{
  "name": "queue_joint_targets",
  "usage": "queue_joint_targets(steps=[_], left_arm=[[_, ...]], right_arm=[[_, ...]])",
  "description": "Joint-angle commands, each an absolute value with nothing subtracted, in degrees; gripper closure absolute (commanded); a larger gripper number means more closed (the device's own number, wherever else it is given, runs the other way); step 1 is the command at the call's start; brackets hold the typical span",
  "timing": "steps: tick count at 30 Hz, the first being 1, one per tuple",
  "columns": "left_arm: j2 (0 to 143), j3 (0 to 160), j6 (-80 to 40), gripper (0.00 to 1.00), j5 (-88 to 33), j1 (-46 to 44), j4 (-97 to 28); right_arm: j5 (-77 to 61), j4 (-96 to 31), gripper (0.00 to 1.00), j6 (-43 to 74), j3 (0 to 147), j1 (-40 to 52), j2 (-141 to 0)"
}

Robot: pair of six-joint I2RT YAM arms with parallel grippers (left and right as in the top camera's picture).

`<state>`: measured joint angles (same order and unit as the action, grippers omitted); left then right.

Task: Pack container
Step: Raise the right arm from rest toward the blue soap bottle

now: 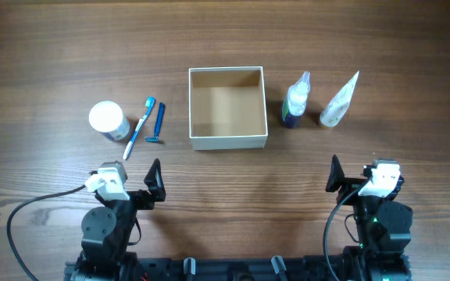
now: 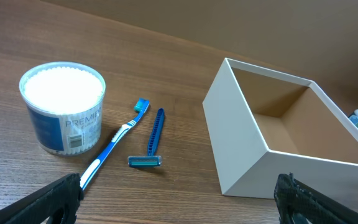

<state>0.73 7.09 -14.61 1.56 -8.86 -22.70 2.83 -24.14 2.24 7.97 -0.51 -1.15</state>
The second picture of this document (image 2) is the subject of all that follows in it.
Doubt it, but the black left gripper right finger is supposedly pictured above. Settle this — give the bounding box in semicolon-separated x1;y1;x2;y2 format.
273;173;358;224

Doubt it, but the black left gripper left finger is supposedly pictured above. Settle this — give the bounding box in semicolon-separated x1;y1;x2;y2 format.
0;173;84;224

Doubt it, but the blue white toothbrush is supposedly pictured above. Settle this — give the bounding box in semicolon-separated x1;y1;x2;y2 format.
80;98;150;191

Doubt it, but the cotton swab tub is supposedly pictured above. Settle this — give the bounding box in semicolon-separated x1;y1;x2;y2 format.
19;62;106;156

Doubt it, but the white cardboard box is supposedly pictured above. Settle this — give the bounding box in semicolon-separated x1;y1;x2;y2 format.
203;58;358;198

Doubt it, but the blue disposable razor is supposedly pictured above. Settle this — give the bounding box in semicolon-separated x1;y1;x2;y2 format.
128;108;165;168

